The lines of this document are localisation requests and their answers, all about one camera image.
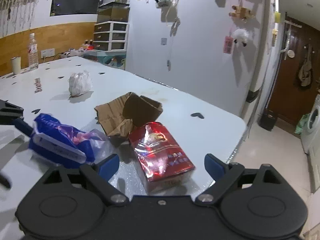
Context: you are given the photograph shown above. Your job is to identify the white tumbler cup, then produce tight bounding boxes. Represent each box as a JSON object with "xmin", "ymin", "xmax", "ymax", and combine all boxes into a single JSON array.
[{"xmin": 10, "ymin": 56, "xmax": 21, "ymax": 75}]

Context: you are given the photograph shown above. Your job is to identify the torn brown cardboard box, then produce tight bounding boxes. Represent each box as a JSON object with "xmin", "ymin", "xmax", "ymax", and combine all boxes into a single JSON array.
[{"xmin": 94, "ymin": 92, "xmax": 163, "ymax": 138}]

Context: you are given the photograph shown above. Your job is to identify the white plastic bag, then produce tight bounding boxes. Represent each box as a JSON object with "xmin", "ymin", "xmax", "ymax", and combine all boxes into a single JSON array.
[{"xmin": 68, "ymin": 70, "xmax": 93, "ymax": 97}]

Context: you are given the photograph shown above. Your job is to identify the hanging bag on door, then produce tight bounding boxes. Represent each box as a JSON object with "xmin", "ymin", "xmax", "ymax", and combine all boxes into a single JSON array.
[{"xmin": 297, "ymin": 44, "xmax": 313, "ymax": 90}]

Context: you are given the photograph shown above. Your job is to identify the pink hanging card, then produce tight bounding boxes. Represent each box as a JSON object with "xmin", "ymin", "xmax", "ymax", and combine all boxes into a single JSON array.
[{"xmin": 223, "ymin": 36, "xmax": 233, "ymax": 54}]

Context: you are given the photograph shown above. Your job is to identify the red shiny snack box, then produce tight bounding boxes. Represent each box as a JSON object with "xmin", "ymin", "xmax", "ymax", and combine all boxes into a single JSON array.
[{"xmin": 129, "ymin": 122, "xmax": 195, "ymax": 194}]

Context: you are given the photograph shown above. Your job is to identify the clear plastic water bottle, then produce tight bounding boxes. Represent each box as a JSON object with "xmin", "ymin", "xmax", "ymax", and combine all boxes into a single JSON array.
[{"xmin": 28, "ymin": 33, "xmax": 39, "ymax": 70}]

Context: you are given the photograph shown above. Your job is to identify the glass terrarium tank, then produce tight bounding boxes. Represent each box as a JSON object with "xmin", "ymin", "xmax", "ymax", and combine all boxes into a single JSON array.
[{"xmin": 97, "ymin": 2, "xmax": 129, "ymax": 23}]

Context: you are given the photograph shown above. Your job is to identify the white fluffy sheep toy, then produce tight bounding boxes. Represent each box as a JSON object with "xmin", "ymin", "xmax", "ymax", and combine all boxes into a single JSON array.
[{"xmin": 231, "ymin": 28, "xmax": 249, "ymax": 47}]

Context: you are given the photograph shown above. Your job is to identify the white drawer storage unit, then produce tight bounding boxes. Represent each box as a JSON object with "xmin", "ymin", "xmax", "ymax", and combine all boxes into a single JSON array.
[{"xmin": 92, "ymin": 21, "xmax": 129, "ymax": 53}]

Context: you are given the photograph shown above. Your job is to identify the green plastic bag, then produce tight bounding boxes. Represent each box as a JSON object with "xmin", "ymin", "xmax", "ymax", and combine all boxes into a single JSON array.
[{"xmin": 295, "ymin": 113, "xmax": 310, "ymax": 134}]

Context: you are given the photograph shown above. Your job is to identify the black bin by door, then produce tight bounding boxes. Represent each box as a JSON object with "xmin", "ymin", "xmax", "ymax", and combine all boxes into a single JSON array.
[{"xmin": 259, "ymin": 111, "xmax": 278, "ymax": 131}]

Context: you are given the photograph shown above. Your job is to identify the white refrigerator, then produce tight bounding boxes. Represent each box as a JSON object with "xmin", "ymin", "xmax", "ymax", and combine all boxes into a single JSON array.
[{"xmin": 242, "ymin": 0, "xmax": 279, "ymax": 128}]

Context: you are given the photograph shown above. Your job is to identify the dark brown entrance door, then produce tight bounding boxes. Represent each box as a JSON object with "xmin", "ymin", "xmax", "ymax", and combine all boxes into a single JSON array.
[{"xmin": 267, "ymin": 17, "xmax": 319, "ymax": 126}]

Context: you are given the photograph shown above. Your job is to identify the blue purple plastic package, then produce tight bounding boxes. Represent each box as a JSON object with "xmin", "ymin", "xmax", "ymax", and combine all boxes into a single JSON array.
[{"xmin": 29, "ymin": 113, "xmax": 115, "ymax": 168}]

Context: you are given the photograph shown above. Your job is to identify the white front-load washing machine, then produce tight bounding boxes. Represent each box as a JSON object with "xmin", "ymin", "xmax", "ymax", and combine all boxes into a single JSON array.
[{"xmin": 300, "ymin": 94, "xmax": 319, "ymax": 154}]

